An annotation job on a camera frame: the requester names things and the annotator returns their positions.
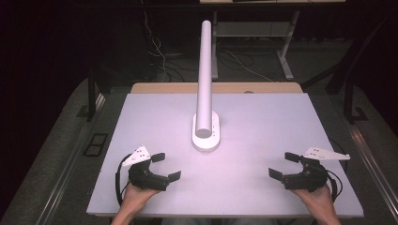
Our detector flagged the hanging thin cables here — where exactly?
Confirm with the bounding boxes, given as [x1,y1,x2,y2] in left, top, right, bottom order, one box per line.
[142,10,189,83]

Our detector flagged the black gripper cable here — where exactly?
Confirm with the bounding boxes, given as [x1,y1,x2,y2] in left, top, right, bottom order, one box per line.
[325,137,349,203]
[115,153,133,207]

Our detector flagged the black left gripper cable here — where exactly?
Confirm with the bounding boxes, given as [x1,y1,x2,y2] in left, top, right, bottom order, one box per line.
[115,153,133,207]

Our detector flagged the white tube desk lamp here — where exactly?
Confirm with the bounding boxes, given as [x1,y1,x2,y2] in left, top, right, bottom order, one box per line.
[191,20,222,153]

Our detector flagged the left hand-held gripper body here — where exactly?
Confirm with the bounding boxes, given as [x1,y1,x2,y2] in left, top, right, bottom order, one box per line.
[121,145,170,192]

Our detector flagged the black floor socket frame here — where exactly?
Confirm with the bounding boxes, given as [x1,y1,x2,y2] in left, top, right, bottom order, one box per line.
[83,132,109,158]

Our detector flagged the grey metal desk frame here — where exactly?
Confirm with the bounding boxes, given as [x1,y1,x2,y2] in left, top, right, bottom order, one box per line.
[211,9,301,81]

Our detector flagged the person's left hand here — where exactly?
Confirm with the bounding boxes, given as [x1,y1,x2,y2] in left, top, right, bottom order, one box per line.
[119,182,161,217]

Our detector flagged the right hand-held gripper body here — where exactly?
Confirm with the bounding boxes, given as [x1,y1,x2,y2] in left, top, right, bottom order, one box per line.
[282,146,351,192]

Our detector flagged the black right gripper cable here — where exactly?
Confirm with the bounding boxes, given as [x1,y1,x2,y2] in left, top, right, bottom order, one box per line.
[325,137,349,203]

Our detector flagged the white table board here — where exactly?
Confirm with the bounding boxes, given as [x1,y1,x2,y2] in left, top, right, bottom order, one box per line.
[86,92,365,218]

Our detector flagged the wooden table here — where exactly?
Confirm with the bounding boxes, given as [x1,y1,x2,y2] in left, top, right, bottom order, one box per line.
[130,82,304,95]

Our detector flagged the white floor cable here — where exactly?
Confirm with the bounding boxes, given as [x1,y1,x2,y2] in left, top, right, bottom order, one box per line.
[224,50,274,83]

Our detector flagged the person's right hand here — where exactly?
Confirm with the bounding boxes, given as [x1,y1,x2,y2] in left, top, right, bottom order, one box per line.
[292,184,338,218]

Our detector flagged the metal floor rail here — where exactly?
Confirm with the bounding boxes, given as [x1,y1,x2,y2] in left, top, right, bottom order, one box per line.
[36,93,107,225]
[347,124,398,217]

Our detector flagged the black metal stand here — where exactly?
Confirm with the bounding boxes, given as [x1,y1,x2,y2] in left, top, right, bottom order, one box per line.
[343,73,370,125]
[76,62,106,122]

